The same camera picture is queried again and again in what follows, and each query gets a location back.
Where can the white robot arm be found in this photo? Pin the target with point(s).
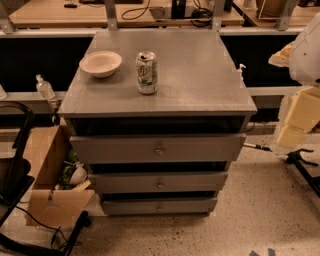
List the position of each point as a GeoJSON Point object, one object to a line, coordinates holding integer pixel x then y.
{"type": "Point", "coordinates": [302, 57]}

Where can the grey drawer cabinet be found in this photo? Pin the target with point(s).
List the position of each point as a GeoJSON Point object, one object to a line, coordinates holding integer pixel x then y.
{"type": "Point", "coordinates": [199, 93]}

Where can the white cup in box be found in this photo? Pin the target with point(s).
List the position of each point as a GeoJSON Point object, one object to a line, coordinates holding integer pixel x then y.
{"type": "Point", "coordinates": [79, 175]}

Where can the clear sanitizer bottle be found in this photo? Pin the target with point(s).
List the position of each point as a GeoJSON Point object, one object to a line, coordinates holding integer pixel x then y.
{"type": "Point", "coordinates": [44, 88]}

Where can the grey bottom drawer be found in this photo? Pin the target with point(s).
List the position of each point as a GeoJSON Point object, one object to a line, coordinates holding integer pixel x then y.
{"type": "Point", "coordinates": [171, 206]}

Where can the grey drawer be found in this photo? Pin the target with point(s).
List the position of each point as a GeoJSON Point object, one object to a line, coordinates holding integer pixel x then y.
{"type": "Point", "coordinates": [171, 206]}
{"type": "Point", "coordinates": [153, 149]}
{"type": "Point", "coordinates": [113, 183]}

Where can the black monitor stand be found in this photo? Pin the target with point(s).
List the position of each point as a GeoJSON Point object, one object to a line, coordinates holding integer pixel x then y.
{"type": "Point", "coordinates": [178, 8]}

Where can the black chair frame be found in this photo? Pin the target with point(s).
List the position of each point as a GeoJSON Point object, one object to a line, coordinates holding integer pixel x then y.
{"type": "Point", "coordinates": [14, 178]}

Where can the grey top drawer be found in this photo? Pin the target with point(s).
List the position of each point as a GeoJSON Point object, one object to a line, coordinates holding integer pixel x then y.
{"type": "Point", "coordinates": [153, 149]}

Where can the white bowl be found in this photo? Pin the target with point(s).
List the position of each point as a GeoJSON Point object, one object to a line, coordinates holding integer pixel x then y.
{"type": "Point", "coordinates": [101, 64]}

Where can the green white soda can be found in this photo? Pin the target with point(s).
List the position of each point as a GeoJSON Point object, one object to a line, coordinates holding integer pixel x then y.
{"type": "Point", "coordinates": [146, 72]}

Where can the silver black pole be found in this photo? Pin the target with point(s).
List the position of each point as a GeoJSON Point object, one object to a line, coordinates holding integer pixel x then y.
{"type": "Point", "coordinates": [256, 146]}

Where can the brown cardboard box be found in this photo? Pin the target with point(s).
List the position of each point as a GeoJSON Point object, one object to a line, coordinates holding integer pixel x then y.
{"type": "Point", "coordinates": [47, 149]}

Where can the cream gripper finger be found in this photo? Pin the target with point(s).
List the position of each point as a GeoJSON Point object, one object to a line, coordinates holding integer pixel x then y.
{"type": "Point", "coordinates": [289, 136]}
{"type": "Point", "coordinates": [304, 112]}

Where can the black floor stand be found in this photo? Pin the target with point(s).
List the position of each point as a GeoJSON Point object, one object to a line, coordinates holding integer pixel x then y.
{"type": "Point", "coordinates": [295, 158]}

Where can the small white pump bottle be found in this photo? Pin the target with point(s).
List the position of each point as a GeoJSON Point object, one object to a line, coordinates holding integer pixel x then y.
{"type": "Point", "coordinates": [241, 70]}

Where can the grey middle drawer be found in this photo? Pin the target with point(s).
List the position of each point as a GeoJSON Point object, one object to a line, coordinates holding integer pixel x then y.
{"type": "Point", "coordinates": [113, 183]}

